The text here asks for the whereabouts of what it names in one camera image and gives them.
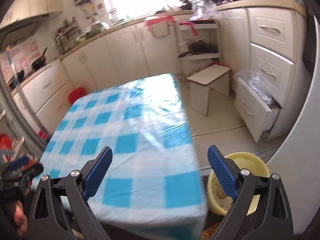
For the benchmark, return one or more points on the yellow plastic trash bin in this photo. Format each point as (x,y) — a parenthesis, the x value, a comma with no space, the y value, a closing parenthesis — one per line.
(244,161)

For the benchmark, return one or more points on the white lower kitchen cabinets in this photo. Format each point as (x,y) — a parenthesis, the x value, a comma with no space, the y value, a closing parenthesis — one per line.
(266,36)

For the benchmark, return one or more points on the mop with metal handle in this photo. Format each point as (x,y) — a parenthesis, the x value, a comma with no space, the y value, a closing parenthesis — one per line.
(11,61)

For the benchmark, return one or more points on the blue white checkered tablecloth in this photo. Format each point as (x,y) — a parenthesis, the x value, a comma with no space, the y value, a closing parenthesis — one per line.
(153,187)

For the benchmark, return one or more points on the person's left hand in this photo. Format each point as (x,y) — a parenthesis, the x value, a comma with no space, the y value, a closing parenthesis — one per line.
(20,219)

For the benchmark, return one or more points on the open white drawer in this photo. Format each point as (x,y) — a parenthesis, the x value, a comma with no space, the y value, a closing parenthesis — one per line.
(258,116)

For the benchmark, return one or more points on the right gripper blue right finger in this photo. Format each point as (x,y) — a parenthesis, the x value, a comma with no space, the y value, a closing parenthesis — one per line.
(225,170)

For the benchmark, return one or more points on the red cloth on shelf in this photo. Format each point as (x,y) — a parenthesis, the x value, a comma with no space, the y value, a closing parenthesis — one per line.
(191,27)

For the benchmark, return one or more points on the black pan on stove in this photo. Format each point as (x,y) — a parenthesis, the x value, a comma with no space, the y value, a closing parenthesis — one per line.
(14,81)

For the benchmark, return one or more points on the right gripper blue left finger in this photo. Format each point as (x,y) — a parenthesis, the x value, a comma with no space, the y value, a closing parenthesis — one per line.
(94,171)

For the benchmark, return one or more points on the black frying pan on shelf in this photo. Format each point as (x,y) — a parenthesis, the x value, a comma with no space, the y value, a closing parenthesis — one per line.
(199,48)

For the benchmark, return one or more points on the clear plastic bag on counter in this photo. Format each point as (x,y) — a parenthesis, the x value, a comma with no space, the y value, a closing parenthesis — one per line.
(202,9)

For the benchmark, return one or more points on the white tissue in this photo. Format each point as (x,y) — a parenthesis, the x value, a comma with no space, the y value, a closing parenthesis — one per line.
(221,198)

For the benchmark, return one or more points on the red plastic bag on cabinet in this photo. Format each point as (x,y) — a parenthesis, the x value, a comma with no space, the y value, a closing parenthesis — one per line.
(150,21)

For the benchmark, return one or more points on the black wok on counter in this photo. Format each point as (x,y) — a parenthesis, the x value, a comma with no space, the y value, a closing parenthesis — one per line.
(40,62)

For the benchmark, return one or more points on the wooden blue side rack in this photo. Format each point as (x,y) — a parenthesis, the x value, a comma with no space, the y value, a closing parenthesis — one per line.
(11,143)

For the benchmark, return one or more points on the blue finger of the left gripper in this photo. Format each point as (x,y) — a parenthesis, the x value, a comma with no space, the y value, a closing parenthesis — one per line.
(30,173)
(19,163)

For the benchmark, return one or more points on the small white wooden stool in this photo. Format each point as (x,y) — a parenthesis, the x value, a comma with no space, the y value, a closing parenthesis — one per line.
(215,77)

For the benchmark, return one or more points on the clear plastic bag in drawer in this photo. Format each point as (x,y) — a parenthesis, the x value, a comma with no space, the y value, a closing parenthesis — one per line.
(255,81)

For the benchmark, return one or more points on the red plastic container on floor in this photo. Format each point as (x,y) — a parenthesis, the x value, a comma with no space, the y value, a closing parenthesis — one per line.
(76,94)

